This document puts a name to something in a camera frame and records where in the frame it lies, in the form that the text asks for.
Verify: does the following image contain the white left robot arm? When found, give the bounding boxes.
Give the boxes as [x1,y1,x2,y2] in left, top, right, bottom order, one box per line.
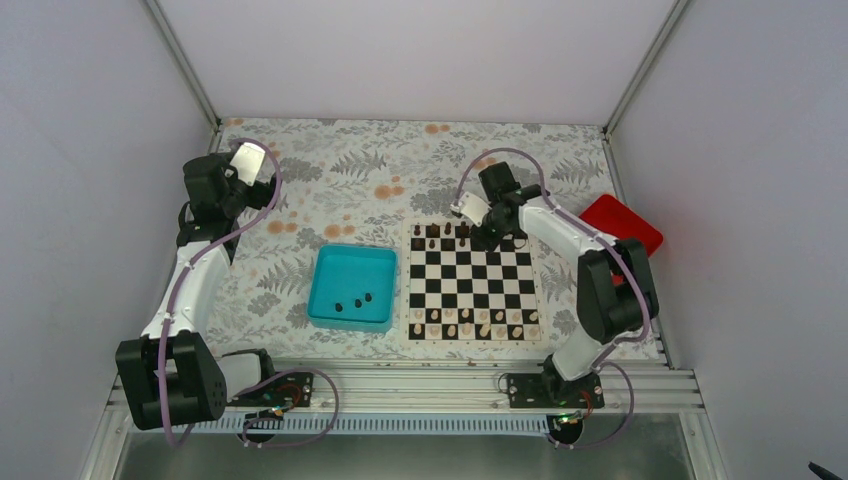
[115,142,279,431]

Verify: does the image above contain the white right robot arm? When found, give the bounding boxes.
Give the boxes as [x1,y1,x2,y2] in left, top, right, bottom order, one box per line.
[458,163,659,407]

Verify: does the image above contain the red plastic box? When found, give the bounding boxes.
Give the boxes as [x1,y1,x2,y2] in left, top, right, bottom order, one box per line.
[578,194,664,257]

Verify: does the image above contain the black white chessboard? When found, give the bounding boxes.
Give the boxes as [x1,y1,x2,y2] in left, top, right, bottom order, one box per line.
[401,218,549,348]

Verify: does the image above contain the floral patterned table mat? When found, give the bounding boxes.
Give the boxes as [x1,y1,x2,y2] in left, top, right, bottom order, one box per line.
[206,118,613,360]

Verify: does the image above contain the teal plastic tray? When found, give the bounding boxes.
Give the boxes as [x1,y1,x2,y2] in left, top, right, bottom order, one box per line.
[306,244,398,334]

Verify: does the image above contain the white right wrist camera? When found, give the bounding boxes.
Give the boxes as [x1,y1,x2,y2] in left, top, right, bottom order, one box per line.
[450,192,490,226]

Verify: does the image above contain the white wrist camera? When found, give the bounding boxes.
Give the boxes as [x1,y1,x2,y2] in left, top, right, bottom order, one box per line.
[450,192,490,226]
[230,142,266,186]

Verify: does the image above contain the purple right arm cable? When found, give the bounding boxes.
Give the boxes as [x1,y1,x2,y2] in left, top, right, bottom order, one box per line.
[454,147,653,451]

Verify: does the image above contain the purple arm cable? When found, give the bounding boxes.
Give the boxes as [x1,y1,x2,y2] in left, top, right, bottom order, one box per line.
[156,137,340,452]
[454,147,653,451]

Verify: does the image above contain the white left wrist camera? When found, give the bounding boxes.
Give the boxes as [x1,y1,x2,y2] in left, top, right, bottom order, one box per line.
[230,142,266,186]

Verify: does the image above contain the aluminium left corner post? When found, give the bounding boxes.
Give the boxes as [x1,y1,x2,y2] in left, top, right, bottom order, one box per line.
[141,0,221,133]

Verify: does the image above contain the aluminium corner post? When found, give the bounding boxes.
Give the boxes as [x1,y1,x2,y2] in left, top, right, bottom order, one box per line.
[141,0,221,133]
[603,0,691,141]

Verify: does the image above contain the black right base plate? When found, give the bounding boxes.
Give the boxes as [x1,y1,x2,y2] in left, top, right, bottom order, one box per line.
[506,373,605,409]

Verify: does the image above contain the aluminium front rail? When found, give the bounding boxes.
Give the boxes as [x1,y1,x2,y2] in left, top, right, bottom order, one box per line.
[105,360,705,437]

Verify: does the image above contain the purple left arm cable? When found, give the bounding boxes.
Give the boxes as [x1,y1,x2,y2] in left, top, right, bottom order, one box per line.
[156,137,340,452]

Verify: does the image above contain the aluminium right corner post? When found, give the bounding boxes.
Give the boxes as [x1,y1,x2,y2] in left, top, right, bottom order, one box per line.
[603,0,691,141]

